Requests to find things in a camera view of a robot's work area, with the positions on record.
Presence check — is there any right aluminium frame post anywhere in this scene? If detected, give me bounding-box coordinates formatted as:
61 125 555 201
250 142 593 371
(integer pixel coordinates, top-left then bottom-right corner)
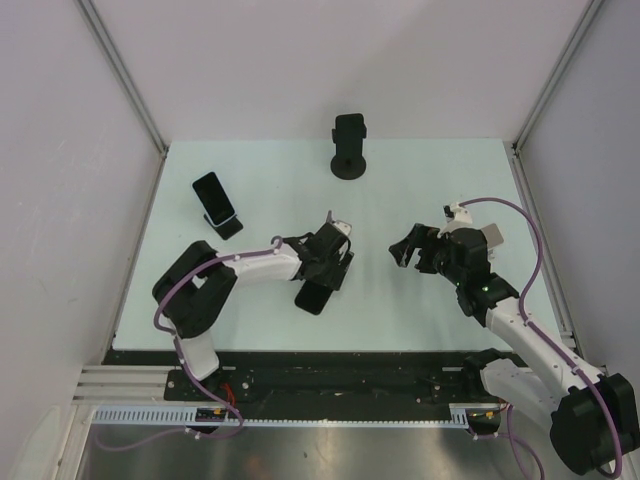
514 0 606 151

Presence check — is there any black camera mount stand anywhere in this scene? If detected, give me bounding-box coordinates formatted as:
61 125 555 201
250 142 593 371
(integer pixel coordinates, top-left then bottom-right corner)
330 113 367 180

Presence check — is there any black phone stand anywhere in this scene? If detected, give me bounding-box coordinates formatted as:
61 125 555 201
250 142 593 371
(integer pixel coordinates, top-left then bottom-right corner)
203 214 244 241

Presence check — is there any black phone light blue case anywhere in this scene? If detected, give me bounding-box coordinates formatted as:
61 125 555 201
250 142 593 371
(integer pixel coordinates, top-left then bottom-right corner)
192 172 236 227

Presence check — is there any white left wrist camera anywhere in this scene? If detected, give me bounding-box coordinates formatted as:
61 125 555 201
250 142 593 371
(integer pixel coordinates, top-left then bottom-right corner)
327 211 352 237

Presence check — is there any white slotted cable duct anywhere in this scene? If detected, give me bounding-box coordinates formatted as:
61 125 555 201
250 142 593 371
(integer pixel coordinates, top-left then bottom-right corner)
92 403 504 428

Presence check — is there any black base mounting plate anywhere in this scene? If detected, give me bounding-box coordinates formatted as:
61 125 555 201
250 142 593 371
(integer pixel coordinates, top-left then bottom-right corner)
102 348 526 421

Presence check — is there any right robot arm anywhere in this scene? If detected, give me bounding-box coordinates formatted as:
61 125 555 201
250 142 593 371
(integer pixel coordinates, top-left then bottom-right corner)
400 225 639 479

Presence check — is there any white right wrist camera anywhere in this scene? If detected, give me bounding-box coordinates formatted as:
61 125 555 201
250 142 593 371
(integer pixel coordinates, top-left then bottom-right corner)
437 202 473 238

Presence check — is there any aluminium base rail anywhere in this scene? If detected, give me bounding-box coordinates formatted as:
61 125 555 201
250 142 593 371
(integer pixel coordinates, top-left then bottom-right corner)
72 365 173 405

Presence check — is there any left aluminium frame post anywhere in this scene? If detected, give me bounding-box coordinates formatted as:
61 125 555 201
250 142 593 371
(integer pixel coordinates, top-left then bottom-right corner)
74 0 169 158

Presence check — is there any white phone stand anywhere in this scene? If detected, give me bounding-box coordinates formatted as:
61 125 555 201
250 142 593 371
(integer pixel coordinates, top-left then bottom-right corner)
480 223 504 261

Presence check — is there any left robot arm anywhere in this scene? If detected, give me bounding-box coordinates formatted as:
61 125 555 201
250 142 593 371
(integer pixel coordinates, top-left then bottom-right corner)
152 218 354 400

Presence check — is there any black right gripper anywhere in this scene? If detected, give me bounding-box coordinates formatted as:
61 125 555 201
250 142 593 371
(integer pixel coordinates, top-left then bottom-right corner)
389 223 465 286

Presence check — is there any aluminium frame post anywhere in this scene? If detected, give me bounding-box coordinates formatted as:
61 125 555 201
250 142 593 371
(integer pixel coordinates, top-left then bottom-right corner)
514 0 606 151
74 0 169 158

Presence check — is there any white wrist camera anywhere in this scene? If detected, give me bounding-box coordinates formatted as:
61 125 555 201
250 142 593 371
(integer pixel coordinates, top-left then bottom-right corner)
327 211 352 237
437 202 473 238

